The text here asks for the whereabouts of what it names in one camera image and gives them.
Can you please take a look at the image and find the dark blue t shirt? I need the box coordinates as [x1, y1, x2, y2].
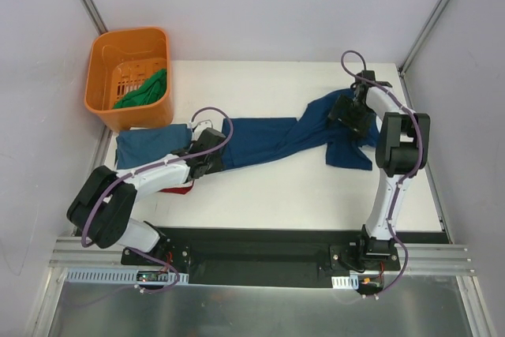
[222, 89, 379, 170]

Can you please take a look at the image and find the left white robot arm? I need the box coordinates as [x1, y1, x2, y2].
[66, 127, 230, 265]

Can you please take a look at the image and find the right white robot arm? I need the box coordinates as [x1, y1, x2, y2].
[327, 69, 430, 273]

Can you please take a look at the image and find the folded red t shirt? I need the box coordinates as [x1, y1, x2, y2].
[159, 181, 194, 195]

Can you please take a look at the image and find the folded light blue t shirt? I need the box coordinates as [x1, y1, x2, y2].
[116, 124, 193, 170]

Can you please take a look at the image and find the green t shirt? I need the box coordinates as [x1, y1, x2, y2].
[114, 69, 167, 109]

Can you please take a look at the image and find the orange plastic basket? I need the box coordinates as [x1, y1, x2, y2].
[84, 27, 174, 133]

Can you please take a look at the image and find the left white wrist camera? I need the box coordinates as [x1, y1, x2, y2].
[188, 119, 213, 133]

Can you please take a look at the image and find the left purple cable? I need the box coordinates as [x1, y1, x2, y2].
[80, 107, 234, 294]

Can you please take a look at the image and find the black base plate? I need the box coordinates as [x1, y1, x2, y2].
[121, 227, 401, 288]

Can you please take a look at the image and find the left slotted cable duct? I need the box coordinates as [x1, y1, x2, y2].
[66, 268, 189, 286]

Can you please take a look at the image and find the slotted cable duct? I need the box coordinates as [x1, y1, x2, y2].
[331, 275, 359, 290]
[66, 268, 189, 286]

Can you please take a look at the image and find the right slotted cable duct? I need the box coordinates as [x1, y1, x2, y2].
[331, 275, 359, 290]

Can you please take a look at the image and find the aluminium rail frame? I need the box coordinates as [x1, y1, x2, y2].
[49, 237, 477, 276]

